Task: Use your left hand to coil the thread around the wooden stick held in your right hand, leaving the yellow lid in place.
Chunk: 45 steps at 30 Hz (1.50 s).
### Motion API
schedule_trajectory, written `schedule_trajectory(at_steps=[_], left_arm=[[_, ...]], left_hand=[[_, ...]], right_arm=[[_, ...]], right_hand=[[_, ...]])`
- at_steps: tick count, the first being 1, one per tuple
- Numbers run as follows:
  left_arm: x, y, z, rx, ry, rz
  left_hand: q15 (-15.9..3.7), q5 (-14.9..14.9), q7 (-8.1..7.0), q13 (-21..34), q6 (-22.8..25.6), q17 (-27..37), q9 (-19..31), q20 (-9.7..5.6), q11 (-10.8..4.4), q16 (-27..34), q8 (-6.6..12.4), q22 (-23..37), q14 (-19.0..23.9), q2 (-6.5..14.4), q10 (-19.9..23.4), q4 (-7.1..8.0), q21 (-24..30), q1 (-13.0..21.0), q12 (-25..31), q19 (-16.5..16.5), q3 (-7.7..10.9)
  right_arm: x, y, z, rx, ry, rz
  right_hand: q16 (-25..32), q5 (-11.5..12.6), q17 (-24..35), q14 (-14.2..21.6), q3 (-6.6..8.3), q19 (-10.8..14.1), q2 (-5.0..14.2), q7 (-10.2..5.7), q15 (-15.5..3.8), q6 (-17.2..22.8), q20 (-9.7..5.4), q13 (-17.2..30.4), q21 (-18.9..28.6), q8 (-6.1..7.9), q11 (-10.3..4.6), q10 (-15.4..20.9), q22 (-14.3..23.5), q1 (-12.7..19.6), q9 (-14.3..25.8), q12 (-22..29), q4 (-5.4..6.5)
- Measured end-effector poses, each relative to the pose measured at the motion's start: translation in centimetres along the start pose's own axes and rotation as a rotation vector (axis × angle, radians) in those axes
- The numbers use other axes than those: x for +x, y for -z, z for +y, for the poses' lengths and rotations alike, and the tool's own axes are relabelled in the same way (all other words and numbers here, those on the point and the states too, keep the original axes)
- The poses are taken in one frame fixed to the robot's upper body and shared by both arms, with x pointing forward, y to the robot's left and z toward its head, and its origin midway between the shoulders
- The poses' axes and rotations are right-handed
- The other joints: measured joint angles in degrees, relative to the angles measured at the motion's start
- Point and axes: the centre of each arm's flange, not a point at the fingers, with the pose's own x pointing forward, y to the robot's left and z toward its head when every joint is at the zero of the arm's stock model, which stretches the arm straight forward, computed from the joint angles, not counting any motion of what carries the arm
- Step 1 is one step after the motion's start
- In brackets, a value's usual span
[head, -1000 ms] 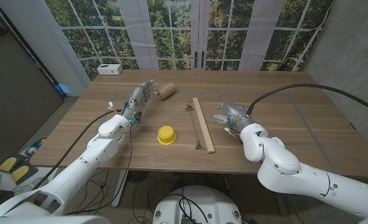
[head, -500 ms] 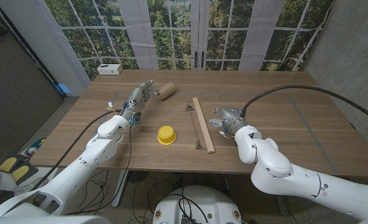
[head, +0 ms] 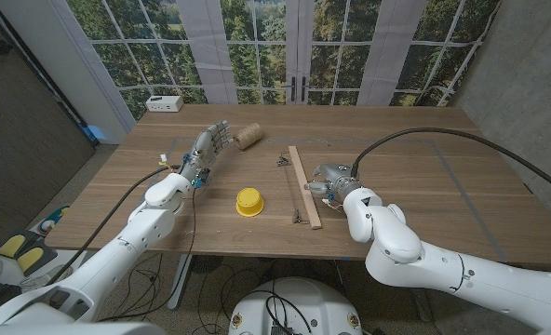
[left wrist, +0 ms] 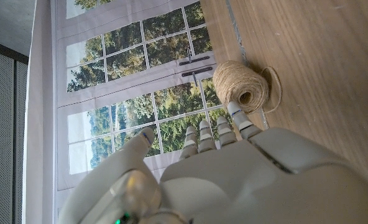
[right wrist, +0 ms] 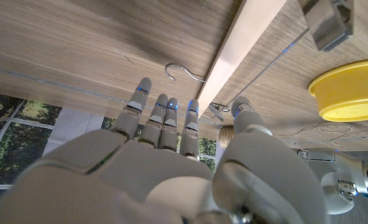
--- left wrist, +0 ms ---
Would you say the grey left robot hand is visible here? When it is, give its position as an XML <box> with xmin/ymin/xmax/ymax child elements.
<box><xmin>57</xmin><ymin>101</ymin><xmax>368</xmax><ymax>224</ymax></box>

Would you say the jute twine spool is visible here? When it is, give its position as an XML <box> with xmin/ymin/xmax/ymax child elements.
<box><xmin>212</xmin><ymin>60</ymin><xmax>270</xmax><ymax>114</ymax></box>

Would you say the printed window backdrop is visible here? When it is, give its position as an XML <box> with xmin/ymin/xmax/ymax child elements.
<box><xmin>52</xmin><ymin>0</ymin><xmax>234</xmax><ymax>200</ymax></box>

